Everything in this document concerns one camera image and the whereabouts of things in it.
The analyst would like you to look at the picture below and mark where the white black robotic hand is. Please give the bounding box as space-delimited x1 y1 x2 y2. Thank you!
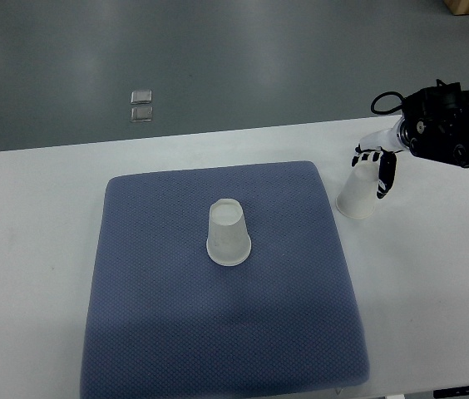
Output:
351 127 407 200

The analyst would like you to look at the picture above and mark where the white paper cup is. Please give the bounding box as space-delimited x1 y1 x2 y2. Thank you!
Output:
206 199 252 267
335 161 378 219

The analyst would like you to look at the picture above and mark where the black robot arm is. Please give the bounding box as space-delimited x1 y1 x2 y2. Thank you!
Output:
352 80 469 199

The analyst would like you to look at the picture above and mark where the white paper cup on mat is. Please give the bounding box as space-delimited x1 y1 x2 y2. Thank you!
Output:
206 199 252 267

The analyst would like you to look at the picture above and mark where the upper silver floor plate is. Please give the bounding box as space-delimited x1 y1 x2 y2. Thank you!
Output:
131 89 152 105

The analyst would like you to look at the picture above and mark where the black table edge label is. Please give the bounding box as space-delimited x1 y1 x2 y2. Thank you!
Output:
432 386 469 398

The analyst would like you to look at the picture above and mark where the blue fabric cushion mat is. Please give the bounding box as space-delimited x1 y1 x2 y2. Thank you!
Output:
80 161 369 398

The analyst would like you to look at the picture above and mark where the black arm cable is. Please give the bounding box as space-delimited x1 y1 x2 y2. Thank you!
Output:
370 91 406 116

